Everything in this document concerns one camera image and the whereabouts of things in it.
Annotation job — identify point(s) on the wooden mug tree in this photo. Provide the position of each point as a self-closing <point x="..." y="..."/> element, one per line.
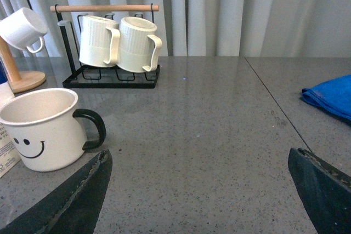
<point x="20" y="81"/>

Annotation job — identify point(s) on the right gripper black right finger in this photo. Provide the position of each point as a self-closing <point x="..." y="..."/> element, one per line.
<point x="323" y="189"/>

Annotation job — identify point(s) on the white smiley face mug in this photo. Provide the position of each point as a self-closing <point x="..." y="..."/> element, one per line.
<point x="49" y="130"/>

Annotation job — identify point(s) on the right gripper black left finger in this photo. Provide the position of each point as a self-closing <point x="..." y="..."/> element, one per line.
<point x="74" y="206"/>

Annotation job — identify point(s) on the blue white milk carton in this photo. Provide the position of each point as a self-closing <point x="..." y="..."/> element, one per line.
<point x="9" y="155"/>

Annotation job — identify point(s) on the cream ribbed mug left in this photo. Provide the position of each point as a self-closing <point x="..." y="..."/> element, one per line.
<point x="100" y="39"/>

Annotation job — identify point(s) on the cream ribbed mug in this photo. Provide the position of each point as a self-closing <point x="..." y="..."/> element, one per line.
<point x="100" y="39"/>
<point x="139" y="46"/>

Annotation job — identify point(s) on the black rack with wooden bar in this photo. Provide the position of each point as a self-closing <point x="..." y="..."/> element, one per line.
<point x="87" y="76"/>

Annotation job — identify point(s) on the blue cloth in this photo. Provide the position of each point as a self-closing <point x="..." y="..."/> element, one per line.
<point x="333" y="96"/>

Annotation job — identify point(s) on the small white hanging mug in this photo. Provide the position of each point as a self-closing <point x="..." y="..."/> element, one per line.
<point x="24" y="30"/>

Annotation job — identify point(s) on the cream ribbed mug right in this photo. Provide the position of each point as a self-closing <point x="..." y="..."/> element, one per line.
<point x="139" y="46"/>

